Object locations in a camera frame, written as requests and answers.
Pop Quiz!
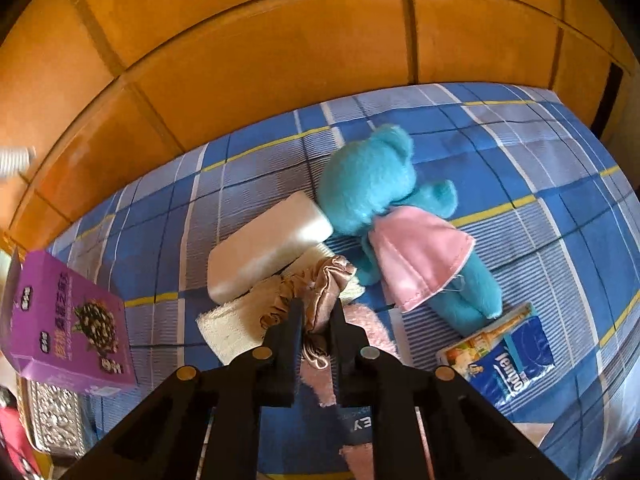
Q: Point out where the blue plaid bed sheet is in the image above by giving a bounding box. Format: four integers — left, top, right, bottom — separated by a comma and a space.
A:
50, 84, 639, 479

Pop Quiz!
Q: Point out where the blue teddy bear pink dress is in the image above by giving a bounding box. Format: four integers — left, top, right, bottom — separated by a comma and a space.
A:
316, 125, 502, 336

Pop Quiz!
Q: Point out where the white foam block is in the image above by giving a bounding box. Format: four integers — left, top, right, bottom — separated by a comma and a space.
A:
207, 192, 333, 304

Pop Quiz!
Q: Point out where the cream towel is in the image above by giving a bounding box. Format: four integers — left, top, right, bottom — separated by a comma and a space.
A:
196, 244, 335, 364

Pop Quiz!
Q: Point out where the blue Tempo tissue pack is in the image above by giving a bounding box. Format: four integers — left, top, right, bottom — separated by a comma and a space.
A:
436, 302, 554, 408

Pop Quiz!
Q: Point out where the beige satin scrunchie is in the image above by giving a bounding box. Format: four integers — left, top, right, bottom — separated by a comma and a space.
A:
260, 255, 364, 370

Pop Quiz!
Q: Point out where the pink fluffy sock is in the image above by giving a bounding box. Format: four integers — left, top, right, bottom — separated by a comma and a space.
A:
300, 304, 398, 479

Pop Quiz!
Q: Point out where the purple snack box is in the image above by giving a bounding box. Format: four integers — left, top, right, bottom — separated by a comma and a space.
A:
1, 250, 137, 396

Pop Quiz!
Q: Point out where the silver embossed tissue box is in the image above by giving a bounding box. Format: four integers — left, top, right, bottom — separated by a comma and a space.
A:
21, 379, 86, 457

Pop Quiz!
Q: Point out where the wooden headboard panel wall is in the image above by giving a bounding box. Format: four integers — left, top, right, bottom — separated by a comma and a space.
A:
1, 0, 639, 250

